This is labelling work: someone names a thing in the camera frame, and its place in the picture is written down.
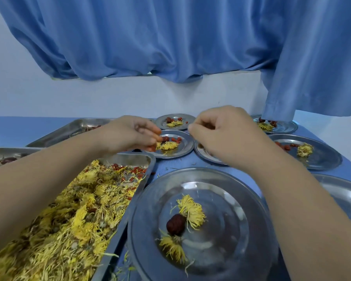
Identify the person's left hand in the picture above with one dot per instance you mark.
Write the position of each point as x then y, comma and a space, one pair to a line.
125, 134

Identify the person's right hand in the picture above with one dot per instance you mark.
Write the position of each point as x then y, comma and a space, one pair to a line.
234, 134

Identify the person's right fingers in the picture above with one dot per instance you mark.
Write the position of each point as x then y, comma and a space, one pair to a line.
200, 130

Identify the person's left fingers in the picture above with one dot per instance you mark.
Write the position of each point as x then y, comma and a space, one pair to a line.
152, 134

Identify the person's left forearm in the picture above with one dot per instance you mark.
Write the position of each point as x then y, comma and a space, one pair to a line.
41, 178

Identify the person's right forearm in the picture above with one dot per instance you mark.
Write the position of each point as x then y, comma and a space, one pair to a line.
304, 219

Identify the small round steel plate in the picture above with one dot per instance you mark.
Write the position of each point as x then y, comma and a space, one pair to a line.
206, 156
184, 147
187, 118
286, 127

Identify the dried yellow chrysanthemum flower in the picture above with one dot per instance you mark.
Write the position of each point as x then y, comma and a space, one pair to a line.
191, 212
265, 126
172, 248
174, 123
305, 149
168, 146

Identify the dried red date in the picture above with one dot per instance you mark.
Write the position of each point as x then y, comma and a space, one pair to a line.
169, 119
176, 224
8, 160

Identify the cluster of red goji berries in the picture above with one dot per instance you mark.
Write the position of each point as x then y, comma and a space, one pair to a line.
286, 147
271, 123
175, 140

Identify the pile of red goji berries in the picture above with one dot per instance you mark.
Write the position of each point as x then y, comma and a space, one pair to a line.
131, 172

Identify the blue curtain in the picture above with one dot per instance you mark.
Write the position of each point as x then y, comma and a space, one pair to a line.
175, 37

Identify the large round steel plate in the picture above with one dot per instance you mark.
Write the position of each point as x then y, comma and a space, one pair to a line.
345, 198
228, 225

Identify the large rectangular steel tray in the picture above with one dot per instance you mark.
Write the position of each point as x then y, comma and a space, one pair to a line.
117, 231

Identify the pile of dried yellow chrysanthemums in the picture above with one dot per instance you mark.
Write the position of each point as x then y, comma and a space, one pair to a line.
76, 225

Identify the loose yellow chrysanthemum petals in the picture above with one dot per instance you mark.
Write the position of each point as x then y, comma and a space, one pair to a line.
121, 267

